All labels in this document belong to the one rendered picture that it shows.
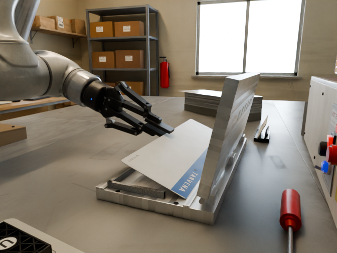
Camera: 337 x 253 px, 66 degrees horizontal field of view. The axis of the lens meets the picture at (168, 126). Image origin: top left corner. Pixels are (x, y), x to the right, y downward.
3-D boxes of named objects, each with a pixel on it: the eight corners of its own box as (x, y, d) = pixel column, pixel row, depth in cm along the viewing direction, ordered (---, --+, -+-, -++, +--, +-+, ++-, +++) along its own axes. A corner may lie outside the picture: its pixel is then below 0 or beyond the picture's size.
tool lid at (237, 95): (254, 71, 73) (261, 73, 72) (236, 134, 78) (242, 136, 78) (225, 77, 33) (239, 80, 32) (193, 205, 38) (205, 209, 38)
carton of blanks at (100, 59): (92, 68, 433) (91, 51, 427) (99, 68, 453) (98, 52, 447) (114, 68, 420) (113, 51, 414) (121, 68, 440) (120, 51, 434)
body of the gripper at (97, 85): (105, 77, 70) (133, 91, 68) (97, 105, 73) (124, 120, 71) (87, 78, 63) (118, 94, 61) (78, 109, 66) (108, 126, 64)
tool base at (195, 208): (180, 137, 85) (180, 126, 84) (246, 144, 78) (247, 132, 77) (96, 199, 46) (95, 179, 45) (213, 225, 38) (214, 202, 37)
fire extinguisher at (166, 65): (161, 87, 439) (161, 56, 428) (171, 87, 434) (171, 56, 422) (158, 88, 425) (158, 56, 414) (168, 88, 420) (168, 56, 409)
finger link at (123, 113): (105, 105, 65) (103, 110, 66) (141, 128, 62) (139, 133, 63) (114, 103, 69) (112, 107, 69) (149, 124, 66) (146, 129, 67)
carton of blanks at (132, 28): (115, 37, 411) (114, 22, 406) (120, 38, 428) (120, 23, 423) (139, 36, 398) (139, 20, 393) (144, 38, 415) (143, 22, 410)
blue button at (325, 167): (319, 170, 43) (321, 156, 43) (328, 171, 43) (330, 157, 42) (322, 176, 41) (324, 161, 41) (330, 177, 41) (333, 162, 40)
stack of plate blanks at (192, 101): (184, 110, 140) (184, 91, 138) (202, 108, 147) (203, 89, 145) (240, 123, 107) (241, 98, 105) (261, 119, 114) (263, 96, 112)
